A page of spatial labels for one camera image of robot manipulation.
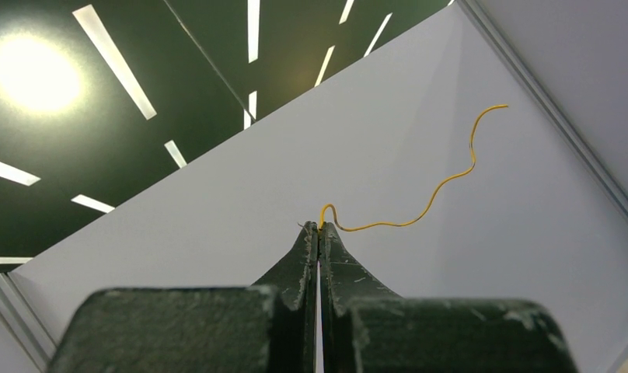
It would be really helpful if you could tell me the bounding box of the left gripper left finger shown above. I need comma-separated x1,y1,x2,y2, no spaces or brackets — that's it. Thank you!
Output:
47,221,318,372

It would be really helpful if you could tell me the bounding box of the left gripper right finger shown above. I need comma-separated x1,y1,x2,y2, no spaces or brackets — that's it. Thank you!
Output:
319,223,577,372

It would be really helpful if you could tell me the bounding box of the yellow wire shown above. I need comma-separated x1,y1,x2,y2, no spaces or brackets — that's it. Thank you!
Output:
319,104,510,232

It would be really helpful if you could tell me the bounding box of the aluminium frame post left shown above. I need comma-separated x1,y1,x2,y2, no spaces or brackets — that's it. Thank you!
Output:
0,273,57,372

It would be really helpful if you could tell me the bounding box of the aluminium frame post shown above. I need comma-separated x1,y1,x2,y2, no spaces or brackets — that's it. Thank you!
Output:
459,1,628,222
0,273,57,372

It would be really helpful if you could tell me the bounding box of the aluminium frame post right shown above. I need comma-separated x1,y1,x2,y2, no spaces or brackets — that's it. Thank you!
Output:
459,1,628,222

